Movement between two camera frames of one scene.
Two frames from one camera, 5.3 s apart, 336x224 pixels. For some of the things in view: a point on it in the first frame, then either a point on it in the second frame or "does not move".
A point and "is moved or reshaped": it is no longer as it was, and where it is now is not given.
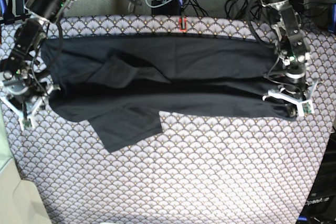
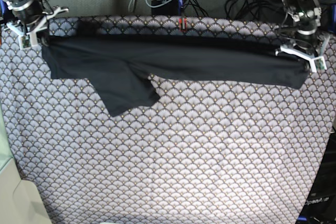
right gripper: [295, 93] -> [307, 45]
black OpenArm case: [321, 208] does not move
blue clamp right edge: [332, 28] does not move
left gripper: [24, 91] -> [29, 19]
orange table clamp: [180, 27] does not move
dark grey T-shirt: [120, 83] is moved or reshaped
